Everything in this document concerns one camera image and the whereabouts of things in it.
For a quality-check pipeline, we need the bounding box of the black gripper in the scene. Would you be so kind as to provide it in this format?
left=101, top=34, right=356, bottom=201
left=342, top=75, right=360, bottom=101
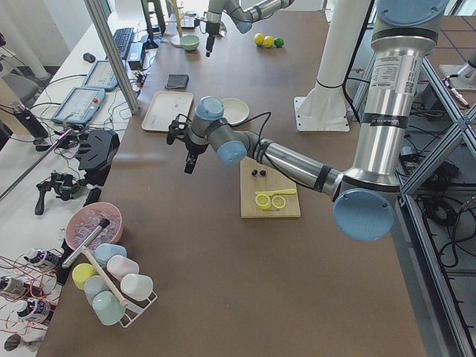
left=184, top=134, right=207, bottom=174
left=205, top=22, right=220, bottom=57

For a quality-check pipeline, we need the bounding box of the cream round plate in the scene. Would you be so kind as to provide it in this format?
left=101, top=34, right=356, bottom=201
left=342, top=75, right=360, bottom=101
left=222, top=98, right=249, bottom=125

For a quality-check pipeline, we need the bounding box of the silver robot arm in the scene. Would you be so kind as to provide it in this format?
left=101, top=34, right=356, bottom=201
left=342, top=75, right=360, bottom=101
left=205, top=0, right=294, bottom=57
left=184, top=1, right=446, bottom=241

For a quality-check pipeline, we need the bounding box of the cream rabbit tray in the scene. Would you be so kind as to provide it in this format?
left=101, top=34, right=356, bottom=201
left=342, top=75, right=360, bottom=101
left=141, top=91, right=193, bottom=132

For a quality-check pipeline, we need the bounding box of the mint green bowl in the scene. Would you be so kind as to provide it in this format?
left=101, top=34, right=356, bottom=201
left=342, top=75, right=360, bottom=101
left=179, top=34, right=200, bottom=51

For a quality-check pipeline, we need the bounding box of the wooden cup tree stand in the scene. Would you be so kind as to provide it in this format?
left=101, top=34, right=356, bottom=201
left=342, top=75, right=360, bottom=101
left=166, top=0, right=191, bottom=48

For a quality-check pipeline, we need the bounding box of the yellow lemon outer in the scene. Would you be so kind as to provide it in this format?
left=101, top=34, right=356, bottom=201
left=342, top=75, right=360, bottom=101
left=254, top=33, right=265, bottom=46

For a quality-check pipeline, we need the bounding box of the yellow lemon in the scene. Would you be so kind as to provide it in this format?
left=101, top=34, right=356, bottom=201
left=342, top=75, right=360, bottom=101
left=263, top=36, right=274, bottom=48
left=254, top=33, right=265, bottom=46

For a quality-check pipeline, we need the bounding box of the grey folded cloth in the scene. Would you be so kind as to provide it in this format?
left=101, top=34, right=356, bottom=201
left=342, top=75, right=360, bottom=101
left=164, top=74, right=190, bottom=89

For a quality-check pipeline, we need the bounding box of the yellow lemon middle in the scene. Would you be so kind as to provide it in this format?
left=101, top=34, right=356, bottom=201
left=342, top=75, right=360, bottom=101
left=263, top=36, right=274, bottom=48

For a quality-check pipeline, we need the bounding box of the green lime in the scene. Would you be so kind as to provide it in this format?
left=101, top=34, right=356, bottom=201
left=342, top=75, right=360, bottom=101
left=274, top=37, right=285, bottom=48

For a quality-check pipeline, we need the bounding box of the bamboo cutting board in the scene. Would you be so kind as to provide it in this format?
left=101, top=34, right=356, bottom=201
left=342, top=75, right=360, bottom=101
left=239, top=157, right=300, bottom=219

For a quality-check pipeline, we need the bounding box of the black keyboard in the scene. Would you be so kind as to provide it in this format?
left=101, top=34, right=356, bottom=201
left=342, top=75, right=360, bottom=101
left=113, top=28, right=134, bottom=60

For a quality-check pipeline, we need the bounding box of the yellow plastic knife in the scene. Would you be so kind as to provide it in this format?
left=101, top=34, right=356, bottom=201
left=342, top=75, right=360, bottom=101
left=254, top=188, right=297, bottom=196

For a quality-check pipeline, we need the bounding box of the black headset shell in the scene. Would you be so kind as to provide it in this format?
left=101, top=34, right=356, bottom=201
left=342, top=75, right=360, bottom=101
left=75, top=129, right=120, bottom=186

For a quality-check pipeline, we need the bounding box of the steel muddler black tip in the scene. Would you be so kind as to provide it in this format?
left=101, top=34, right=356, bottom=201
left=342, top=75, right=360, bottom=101
left=61, top=219, right=110, bottom=269

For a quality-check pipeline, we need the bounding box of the teach pendant far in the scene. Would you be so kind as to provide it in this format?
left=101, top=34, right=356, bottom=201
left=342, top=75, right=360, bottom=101
left=83, top=60, right=118, bottom=91

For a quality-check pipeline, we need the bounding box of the teach pendant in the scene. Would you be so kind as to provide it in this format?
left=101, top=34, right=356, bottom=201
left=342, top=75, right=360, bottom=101
left=51, top=87, right=106, bottom=125
left=83, top=60, right=118, bottom=91

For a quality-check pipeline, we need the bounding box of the black computer mouse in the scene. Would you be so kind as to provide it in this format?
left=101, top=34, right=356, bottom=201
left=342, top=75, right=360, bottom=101
left=83, top=52, right=96, bottom=63

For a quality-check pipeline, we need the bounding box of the teach pendant near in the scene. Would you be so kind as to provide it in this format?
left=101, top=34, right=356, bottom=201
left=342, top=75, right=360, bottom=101
left=51, top=87, right=106, bottom=125

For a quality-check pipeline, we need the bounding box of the pink bowl with ice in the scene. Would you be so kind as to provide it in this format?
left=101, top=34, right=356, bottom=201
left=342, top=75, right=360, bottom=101
left=65, top=202, right=123, bottom=251

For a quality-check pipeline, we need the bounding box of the blue plastic cup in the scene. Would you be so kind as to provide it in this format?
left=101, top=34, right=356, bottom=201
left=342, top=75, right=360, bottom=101
left=94, top=243, right=127, bottom=267

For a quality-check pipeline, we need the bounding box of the pink plastic cup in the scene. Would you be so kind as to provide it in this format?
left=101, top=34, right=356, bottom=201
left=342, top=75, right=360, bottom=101
left=106, top=254, right=140, bottom=281

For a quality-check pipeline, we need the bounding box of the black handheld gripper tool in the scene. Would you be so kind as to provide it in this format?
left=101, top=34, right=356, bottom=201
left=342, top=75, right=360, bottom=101
left=34, top=171, right=86, bottom=216

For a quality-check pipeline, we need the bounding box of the white pillar with base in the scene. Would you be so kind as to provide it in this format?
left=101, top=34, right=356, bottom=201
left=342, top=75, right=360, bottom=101
left=295, top=0, right=374, bottom=132

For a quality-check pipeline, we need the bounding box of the white plastic cup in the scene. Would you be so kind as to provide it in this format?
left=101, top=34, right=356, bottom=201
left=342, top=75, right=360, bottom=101
left=120, top=274, right=153, bottom=301

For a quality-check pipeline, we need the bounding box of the black thermos bottle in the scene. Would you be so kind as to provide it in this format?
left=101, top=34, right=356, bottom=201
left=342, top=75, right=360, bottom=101
left=11, top=102, right=48, bottom=139

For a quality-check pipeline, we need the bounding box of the grey plastic cup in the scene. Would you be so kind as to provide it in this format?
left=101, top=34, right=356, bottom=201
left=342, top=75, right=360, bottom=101
left=83, top=275, right=109, bottom=305

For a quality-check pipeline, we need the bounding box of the yellow plastic cup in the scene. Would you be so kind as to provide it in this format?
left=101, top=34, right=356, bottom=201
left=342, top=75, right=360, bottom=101
left=72, top=263, right=97, bottom=290

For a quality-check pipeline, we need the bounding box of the white cup rack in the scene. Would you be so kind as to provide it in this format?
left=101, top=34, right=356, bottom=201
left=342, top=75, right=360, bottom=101
left=80, top=248, right=158, bottom=329

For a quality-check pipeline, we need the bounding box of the mint plastic cup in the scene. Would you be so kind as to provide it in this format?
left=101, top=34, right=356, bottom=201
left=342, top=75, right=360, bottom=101
left=91, top=291, right=126, bottom=326

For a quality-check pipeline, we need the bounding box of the lemon slice near handle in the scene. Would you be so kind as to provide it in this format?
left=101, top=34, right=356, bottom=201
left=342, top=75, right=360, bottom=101
left=271, top=195, right=286, bottom=210

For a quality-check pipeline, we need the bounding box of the aluminium frame post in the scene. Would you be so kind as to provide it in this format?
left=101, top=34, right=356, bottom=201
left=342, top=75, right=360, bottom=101
left=84, top=0, right=140, bottom=115

